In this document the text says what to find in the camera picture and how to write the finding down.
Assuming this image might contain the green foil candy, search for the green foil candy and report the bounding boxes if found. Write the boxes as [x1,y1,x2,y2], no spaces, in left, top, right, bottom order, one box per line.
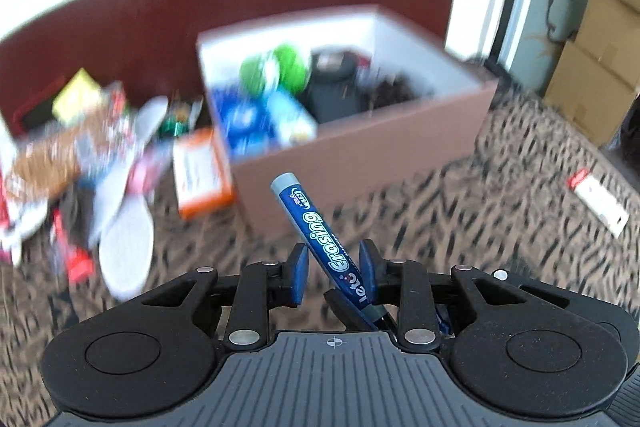
[159,106,189,138]

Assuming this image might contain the red plastic tube packet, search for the red plastic tube packet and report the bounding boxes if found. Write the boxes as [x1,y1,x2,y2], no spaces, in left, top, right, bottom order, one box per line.
[52,211,96,286]

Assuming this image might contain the brown wooden headboard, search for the brown wooden headboard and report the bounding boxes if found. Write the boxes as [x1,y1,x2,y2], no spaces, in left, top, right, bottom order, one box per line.
[0,0,457,138]

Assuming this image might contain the green white mosquito repellent heater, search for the green white mosquito repellent heater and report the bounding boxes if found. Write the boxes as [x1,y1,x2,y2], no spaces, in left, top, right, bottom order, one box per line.
[239,44,309,96]

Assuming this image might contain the orange white box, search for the orange white box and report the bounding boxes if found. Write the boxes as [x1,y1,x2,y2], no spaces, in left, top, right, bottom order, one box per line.
[172,126,236,221]

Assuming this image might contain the pink packet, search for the pink packet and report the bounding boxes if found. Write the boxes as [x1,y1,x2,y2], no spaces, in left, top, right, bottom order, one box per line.
[127,146,172,194]

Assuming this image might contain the black tape roll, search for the black tape roll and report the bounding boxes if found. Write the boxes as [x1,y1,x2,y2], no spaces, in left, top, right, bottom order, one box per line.
[304,49,369,124]

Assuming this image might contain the black cable bundle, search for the black cable bundle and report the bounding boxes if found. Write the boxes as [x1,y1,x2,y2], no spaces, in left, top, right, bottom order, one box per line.
[369,74,432,108]

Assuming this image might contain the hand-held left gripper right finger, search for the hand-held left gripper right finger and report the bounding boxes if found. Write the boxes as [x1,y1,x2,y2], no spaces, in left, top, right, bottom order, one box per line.
[359,239,523,353]

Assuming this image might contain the blue whiteboard marker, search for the blue whiteboard marker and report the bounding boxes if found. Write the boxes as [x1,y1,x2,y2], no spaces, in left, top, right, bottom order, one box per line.
[270,172,397,331]

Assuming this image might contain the white insole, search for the white insole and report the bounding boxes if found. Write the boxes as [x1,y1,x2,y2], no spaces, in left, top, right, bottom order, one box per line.
[0,201,49,266]
[98,194,155,301]
[94,142,146,234]
[131,96,169,148]

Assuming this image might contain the letter printed blanket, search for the letter printed blanket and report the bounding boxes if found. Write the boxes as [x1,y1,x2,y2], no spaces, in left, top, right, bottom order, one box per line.
[0,79,640,427]

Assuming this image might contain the cardboard carton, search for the cardboard carton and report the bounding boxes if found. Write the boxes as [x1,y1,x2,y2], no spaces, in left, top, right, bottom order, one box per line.
[543,39,640,148]
[569,0,640,96]

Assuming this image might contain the blue packet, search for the blue packet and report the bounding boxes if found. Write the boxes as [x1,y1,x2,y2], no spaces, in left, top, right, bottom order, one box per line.
[209,86,274,158]

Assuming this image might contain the yellow green small box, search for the yellow green small box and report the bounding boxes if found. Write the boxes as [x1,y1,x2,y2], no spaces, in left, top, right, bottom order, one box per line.
[52,69,104,126]

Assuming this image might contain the red gift box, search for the red gift box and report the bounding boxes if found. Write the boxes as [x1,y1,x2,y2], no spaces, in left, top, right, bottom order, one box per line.
[12,76,69,138]

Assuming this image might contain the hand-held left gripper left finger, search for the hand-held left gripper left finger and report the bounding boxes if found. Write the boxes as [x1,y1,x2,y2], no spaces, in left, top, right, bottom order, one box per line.
[142,243,309,351]

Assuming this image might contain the brown cardboard storage box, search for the brown cardboard storage box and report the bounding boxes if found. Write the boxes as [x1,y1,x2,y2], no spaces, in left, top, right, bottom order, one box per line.
[196,4,499,234]

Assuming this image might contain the red white small box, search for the red white small box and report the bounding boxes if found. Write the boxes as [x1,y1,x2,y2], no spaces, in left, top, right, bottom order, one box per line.
[567,167,630,239]

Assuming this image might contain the brown insoles in plastic package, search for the brown insoles in plastic package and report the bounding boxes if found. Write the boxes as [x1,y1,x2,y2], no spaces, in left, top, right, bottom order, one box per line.
[9,91,132,204]

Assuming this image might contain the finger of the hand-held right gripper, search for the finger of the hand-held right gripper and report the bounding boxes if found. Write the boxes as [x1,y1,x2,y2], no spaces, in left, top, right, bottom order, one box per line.
[492,269,574,309]

